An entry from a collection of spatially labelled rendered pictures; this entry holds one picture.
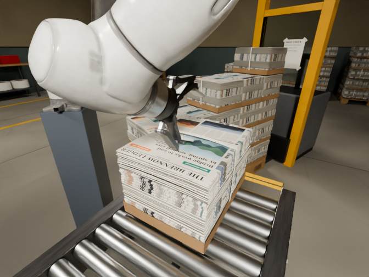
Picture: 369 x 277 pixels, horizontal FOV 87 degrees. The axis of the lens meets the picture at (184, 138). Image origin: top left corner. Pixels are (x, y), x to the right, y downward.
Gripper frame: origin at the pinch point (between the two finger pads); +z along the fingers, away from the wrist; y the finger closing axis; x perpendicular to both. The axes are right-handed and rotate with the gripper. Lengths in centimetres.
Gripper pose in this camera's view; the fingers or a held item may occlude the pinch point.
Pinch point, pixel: (193, 117)
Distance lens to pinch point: 58.9
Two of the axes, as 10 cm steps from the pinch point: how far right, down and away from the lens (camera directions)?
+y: -2.4, 9.7, 0.2
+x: 8.5, 2.2, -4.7
